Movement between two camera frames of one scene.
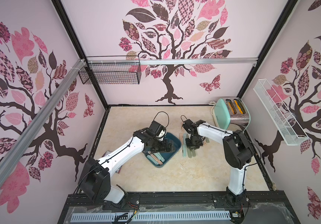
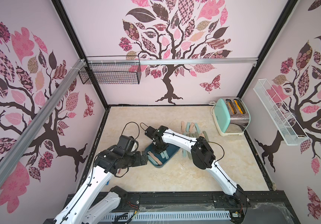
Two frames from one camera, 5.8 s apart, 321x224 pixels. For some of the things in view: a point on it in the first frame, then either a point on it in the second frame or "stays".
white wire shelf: [281, 116] stays
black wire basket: [111, 70] stays
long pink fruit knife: [153, 156] stays
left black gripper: [163, 148] -> [136, 162]
